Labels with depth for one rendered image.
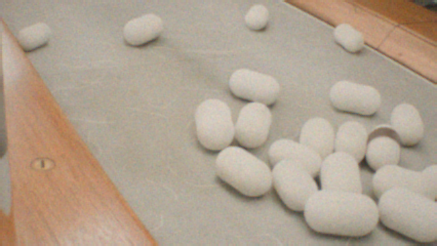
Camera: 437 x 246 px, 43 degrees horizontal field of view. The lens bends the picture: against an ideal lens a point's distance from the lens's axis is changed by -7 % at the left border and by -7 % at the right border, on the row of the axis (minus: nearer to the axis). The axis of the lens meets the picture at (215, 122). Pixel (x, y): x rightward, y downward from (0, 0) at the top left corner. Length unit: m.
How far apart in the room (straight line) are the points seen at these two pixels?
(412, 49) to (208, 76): 0.19
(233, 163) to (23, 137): 0.11
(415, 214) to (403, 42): 0.27
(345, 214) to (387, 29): 0.30
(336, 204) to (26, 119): 0.16
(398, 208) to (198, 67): 0.21
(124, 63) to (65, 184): 0.19
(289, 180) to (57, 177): 0.11
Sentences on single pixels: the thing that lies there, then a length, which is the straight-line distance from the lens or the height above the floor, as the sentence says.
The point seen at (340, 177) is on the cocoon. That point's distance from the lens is 0.29.
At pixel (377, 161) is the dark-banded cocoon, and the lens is 0.33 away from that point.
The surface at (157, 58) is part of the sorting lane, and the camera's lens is 0.45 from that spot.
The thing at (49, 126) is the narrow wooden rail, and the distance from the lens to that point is 0.30.
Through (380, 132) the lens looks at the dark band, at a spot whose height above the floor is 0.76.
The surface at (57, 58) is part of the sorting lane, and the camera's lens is 0.44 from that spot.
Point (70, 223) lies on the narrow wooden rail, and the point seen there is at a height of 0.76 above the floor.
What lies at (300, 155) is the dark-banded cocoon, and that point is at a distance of 0.31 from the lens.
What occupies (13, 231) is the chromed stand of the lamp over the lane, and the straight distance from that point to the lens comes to 0.17.
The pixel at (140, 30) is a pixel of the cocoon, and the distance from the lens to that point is 0.45.
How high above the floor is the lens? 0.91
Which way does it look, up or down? 28 degrees down
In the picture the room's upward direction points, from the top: 7 degrees clockwise
